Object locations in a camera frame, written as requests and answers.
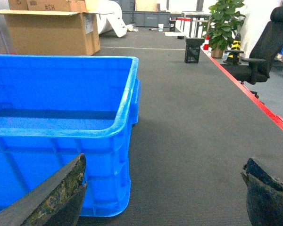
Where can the large open cardboard box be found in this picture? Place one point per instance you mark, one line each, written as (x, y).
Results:
(55, 27)

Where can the black office chair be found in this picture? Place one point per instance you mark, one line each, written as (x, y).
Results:
(261, 58)

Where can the grey storage crates in background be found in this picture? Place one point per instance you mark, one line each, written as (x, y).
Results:
(145, 13)

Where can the white foam roll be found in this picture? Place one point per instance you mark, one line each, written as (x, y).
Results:
(111, 18)

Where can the green potted plant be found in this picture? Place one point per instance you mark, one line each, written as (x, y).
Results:
(225, 19)

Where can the white paper cup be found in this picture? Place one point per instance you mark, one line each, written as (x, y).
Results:
(160, 27)

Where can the large blue plastic crate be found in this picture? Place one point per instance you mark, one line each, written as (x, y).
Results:
(53, 108)

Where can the black yellow striped cone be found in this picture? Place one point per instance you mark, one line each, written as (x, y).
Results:
(233, 54)

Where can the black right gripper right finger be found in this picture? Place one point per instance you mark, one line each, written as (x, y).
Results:
(264, 199)

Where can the small black box on floor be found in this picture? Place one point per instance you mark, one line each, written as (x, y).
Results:
(192, 51)

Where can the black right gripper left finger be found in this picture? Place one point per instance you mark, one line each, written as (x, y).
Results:
(57, 201)

